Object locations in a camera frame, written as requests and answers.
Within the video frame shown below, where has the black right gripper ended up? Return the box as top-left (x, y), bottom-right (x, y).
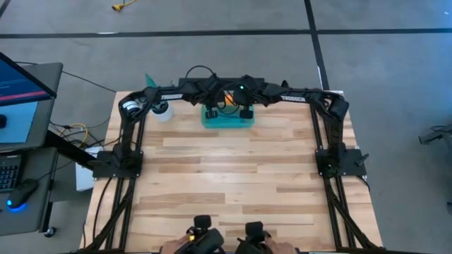
top-left (231, 74), bottom-right (265, 120)

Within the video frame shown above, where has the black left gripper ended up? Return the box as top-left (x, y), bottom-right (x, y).
top-left (196, 75), bottom-right (227, 120)

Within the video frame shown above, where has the teal translucent plastic basket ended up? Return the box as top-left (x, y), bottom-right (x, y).
top-left (200, 102), bottom-right (255, 130)

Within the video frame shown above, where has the black floor vent grille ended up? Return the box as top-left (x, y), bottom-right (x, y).
top-left (177, 77), bottom-right (266, 92)

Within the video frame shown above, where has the white plant pot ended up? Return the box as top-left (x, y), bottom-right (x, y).
top-left (150, 101), bottom-right (174, 123)

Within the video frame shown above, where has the person's hand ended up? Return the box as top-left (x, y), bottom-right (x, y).
top-left (264, 236), bottom-right (299, 254)
top-left (159, 234), bottom-right (194, 254)

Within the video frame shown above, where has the white box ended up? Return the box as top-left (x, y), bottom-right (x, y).
top-left (75, 146), bottom-right (102, 192)

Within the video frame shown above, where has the grey display with blue screen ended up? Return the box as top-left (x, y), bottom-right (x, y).
top-left (0, 62), bottom-right (64, 152)

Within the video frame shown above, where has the black framed computer monitor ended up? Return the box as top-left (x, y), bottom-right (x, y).
top-left (0, 51), bottom-right (58, 107)

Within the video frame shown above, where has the dark tripod base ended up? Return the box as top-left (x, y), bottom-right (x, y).
top-left (418, 123), bottom-right (452, 152)

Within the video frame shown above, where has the black computer mouse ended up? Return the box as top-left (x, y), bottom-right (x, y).
top-left (6, 179), bottom-right (39, 212)

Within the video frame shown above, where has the grey side desk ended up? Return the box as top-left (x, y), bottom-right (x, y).
top-left (0, 146), bottom-right (59, 236)

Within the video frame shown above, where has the black backlit keyboard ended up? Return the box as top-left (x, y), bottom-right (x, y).
top-left (0, 153), bottom-right (23, 193)

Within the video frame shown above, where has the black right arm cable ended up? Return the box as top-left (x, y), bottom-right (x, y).
top-left (213, 81), bottom-right (245, 116)

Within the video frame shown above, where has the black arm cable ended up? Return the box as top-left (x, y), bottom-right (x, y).
top-left (184, 64), bottom-right (217, 81)
top-left (213, 81), bottom-right (245, 116)

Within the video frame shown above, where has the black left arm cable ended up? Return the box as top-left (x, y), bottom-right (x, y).
top-left (184, 64), bottom-right (217, 81)

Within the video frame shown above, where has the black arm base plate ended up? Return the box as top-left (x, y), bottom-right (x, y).
top-left (315, 147), bottom-right (368, 177)
top-left (92, 150), bottom-right (144, 179)

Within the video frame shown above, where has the black aluminium table frame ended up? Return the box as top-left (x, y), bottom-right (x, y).
top-left (79, 90), bottom-right (386, 254)

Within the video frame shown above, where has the yellow cable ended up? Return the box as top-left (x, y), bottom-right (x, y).
top-left (58, 122), bottom-right (88, 147)

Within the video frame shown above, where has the yellow floor cable plug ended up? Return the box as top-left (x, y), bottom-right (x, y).
top-left (112, 0), bottom-right (137, 11)

